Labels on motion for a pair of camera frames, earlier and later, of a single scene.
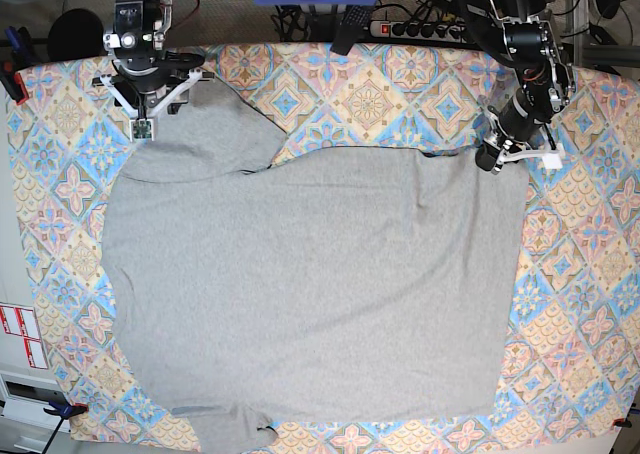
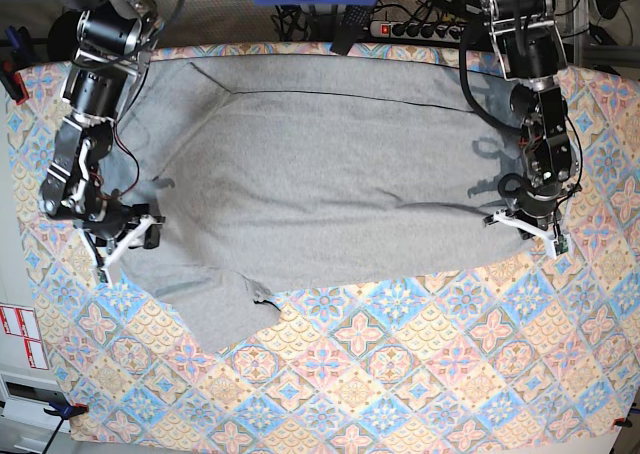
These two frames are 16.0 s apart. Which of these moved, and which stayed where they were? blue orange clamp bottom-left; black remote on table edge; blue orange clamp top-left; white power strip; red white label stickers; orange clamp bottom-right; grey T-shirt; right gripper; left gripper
Moved: right gripper; left gripper; grey T-shirt
Stayed: red white label stickers; white power strip; black remote on table edge; blue orange clamp top-left; blue orange clamp bottom-left; orange clamp bottom-right
